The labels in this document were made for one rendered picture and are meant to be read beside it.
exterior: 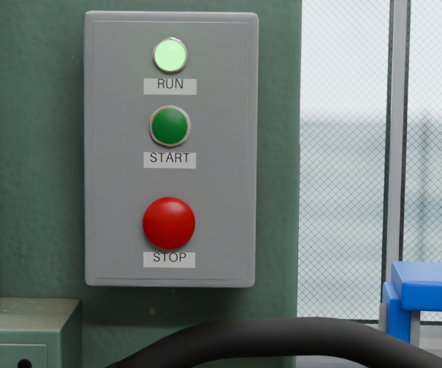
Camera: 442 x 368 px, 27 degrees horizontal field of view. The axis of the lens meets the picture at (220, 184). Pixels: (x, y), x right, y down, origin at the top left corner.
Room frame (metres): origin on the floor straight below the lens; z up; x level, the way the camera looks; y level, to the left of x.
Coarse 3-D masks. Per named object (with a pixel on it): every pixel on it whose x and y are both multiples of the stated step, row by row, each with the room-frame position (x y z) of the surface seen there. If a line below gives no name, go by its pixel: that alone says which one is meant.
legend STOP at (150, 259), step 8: (144, 256) 0.52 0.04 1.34; (152, 256) 0.52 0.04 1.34; (160, 256) 0.52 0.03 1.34; (168, 256) 0.52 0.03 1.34; (176, 256) 0.52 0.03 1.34; (184, 256) 0.52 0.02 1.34; (192, 256) 0.52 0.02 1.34; (144, 264) 0.52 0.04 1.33; (152, 264) 0.52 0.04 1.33; (160, 264) 0.52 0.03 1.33; (168, 264) 0.52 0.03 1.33; (176, 264) 0.52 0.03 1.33; (184, 264) 0.52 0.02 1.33; (192, 264) 0.52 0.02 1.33
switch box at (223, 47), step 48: (96, 48) 0.52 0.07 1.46; (144, 48) 0.52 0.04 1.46; (192, 48) 0.52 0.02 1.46; (240, 48) 0.52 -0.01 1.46; (96, 96) 0.52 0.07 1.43; (144, 96) 0.52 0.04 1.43; (192, 96) 0.52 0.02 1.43; (240, 96) 0.52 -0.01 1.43; (96, 144) 0.52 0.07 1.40; (144, 144) 0.52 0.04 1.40; (192, 144) 0.52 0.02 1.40; (240, 144) 0.52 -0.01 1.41; (96, 192) 0.52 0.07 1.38; (144, 192) 0.52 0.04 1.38; (192, 192) 0.52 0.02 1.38; (240, 192) 0.52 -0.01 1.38; (96, 240) 0.52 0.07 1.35; (144, 240) 0.52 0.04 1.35; (192, 240) 0.52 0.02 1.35; (240, 240) 0.52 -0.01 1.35
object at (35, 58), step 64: (0, 0) 0.59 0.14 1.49; (64, 0) 0.59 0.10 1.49; (128, 0) 0.59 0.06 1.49; (192, 0) 0.59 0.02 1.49; (256, 0) 0.58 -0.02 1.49; (0, 64) 0.59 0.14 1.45; (64, 64) 0.59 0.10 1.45; (0, 128) 0.59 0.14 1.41; (64, 128) 0.59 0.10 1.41; (0, 192) 0.59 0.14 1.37; (64, 192) 0.59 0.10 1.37; (256, 192) 0.58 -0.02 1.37; (0, 256) 0.59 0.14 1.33; (64, 256) 0.59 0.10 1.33; (256, 256) 0.58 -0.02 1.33; (128, 320) 0.59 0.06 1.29; (192, 320) 0.58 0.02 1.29
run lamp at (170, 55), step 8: (168, 40) 0.52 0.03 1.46; (176, 40) 0.52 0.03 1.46; (160, 48) 0.52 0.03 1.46; (168, 48) 0.52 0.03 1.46; (176, 48) 0.52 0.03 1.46; (184, 48) 0.52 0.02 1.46; (160, 56) 0.52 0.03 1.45; (168, 56) 0.52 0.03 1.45; (176, 56) 0.52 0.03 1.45; (184, 56) 0.52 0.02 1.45; (160, 64) 0.52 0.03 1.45; (168, 64) 0.52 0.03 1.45; (176, 64) 0.52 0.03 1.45; (184, 64) 0.52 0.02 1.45; (168, 72) 0.52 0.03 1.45
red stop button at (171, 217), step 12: (156, 204) 0.51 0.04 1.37; (168, 204) 0.51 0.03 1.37; (180, 204) 0.51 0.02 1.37; (144, 216) 0.52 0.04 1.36; (156, 216) 0.51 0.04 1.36; (168, 216) 0.51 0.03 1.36; (180, 216) 0.51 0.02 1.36; (192, 216) 0.52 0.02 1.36; (144, 228) 0.52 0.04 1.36; (156, 228) 0.51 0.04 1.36; (168, 228) 0.51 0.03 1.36; (180, 228) 0.51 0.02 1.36; (192, 228) 0.52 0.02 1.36; (156, 240) 0.51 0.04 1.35; (168, 240) 0.51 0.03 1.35; (180, 240) 0.51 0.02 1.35
